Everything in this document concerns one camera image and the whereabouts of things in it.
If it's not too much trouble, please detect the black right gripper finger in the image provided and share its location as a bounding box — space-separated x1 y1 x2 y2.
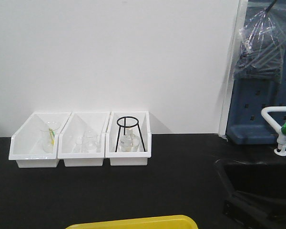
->
223 191 286 229

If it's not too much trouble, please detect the middle white storage bin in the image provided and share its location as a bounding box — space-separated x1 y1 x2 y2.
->
58 112 110 167

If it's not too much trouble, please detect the black lab sink basin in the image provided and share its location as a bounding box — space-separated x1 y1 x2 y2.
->
214 159 286 199

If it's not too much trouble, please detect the white lab faucet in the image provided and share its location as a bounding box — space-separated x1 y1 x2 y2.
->
261 106 286 156

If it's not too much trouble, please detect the plastic bag of pegs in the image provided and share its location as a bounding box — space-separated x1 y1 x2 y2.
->
234 0 286 83

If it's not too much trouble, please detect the black wire tripod stand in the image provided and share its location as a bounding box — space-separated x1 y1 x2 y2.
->
115 116 146 152

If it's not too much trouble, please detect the right white storage bin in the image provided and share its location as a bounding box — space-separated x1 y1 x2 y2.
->
105 111 152 166

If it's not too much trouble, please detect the yellow plastic tray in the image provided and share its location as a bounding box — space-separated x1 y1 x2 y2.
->
67 215 198 229

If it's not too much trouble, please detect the clear flask with yellow label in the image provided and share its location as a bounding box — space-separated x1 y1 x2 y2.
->
40 122 61 153

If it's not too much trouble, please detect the left white storage bin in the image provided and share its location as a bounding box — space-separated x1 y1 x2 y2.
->
8 112 71 168

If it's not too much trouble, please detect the white storage bin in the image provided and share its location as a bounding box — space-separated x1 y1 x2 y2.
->
58 112 110 167
105 111 152 166
8 112 71 168

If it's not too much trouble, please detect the clear glass beaker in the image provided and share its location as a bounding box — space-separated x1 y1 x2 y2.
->
73 130 98 153

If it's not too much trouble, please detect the round clear glass flask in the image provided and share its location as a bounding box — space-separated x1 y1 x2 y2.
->
118 134 140 152

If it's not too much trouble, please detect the blue pegboard drying rack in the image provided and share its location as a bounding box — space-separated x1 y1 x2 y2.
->
225 0 286 145

